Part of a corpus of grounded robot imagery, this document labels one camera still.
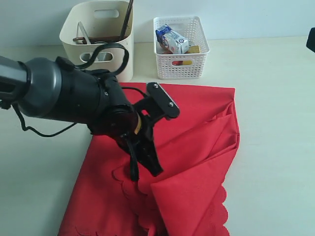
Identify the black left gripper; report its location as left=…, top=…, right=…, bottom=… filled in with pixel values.
left=88, top=106, right=163, bottom=177

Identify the red table cloth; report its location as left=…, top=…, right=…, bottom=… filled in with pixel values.
left=59, top=84, right=240, bottom=236

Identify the red grilled sausage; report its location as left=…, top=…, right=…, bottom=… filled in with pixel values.
left=172, top=60, right=183, bottom=66

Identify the yellow lemon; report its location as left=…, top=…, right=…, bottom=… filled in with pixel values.
left=182, top=60, right=193, bottom=65

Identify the fried chicken piece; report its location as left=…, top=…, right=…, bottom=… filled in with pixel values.
left=162, top=50, right=173, bottom=55

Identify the yellow cheese wedge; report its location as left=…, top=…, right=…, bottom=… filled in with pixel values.
left=187, top=45, right=200, bottom=54

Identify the blue silver milk carton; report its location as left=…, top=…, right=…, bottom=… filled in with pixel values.
left=155, top=24, right=189, bottom=54

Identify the brown wooden plate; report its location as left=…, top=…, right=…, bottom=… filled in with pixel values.
left=89, top=36, right=126, bottom=44

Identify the brown wooden spoon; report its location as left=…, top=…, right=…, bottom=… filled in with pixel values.
left=72, top=37, right=88, bottom=45

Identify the metal table knife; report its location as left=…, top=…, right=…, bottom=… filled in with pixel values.
left=77, top=21, right=91, bottom=45

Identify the brown chopstick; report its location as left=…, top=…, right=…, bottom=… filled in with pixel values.
left=120, top=0, right=132, bottom=40
left=122, top=0, right=135, bottom=39

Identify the pale green ceramic bowl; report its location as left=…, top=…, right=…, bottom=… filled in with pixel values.
left=80, top=52, right=113, bottom=62

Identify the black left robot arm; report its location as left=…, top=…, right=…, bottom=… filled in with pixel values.
left=0, top=57, right=166, bottom=181

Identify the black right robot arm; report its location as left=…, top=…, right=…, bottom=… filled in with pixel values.
left=306, top=27, right=315, bottom=52

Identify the white perforated plastic basket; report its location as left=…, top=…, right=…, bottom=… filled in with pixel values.
left=153, top=16, right=210, bottom=80

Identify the cream plastic storage bin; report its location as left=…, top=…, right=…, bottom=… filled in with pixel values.
left=60, top=0, right=134, bottom=82

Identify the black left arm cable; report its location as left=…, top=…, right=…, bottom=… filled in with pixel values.
left=0, top=42, right=141, bottom=182

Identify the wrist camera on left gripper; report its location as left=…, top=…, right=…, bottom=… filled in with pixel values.
left=135, top=82, right=180, bottom=125

